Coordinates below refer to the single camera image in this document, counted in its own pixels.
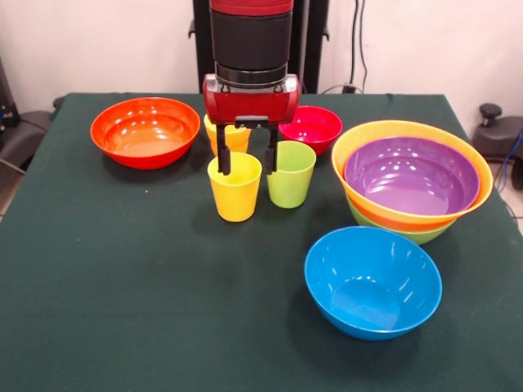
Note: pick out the small pink bowl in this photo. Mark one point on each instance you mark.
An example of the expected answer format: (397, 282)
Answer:
(314, 130)

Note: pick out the blue bowl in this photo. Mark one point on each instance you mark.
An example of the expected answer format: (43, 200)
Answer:
(372, 290)

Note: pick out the purple bowl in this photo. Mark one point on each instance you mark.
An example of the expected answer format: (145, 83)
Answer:
(408, 183)

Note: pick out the green cup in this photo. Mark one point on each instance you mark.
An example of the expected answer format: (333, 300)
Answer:
(292, 188)

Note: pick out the red bowl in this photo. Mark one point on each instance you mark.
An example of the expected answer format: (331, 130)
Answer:
(143, 139)

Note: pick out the large orange bowl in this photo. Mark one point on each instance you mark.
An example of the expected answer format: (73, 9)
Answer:
(355, 196)

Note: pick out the green bowl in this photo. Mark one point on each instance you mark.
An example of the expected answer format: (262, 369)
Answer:
(425, 237)

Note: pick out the black equipment box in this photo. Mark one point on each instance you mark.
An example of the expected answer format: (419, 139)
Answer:
(6, 106)

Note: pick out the yellow-orange cup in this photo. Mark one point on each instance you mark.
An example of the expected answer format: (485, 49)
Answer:
(239, 147)

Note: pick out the dark green tablecloth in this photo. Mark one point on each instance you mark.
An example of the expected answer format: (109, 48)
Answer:
(163, 306)

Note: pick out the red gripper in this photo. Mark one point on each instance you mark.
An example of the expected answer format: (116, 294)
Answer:
(251, 104)

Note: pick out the yellow cup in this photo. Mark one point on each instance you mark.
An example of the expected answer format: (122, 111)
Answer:
(237, 196)
(239, 134)

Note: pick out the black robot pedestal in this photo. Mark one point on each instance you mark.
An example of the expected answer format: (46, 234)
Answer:
(310, 45)

